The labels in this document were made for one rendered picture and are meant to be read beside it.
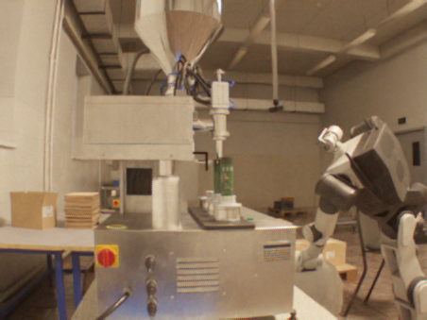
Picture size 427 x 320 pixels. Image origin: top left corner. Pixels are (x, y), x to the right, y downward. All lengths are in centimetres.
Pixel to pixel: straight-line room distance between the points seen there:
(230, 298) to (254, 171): 1081
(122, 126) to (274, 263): 49
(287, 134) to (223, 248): 1131
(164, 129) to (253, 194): 1084
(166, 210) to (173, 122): 21
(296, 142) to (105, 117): 1146
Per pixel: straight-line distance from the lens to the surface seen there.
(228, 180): 86
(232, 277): 85
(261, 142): 1173
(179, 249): 81
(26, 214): 263
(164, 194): 81
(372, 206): 152
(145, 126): 82
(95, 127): 84
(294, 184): 1208
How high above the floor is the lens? 115
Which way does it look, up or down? 2 degrees up
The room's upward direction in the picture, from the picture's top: straight up
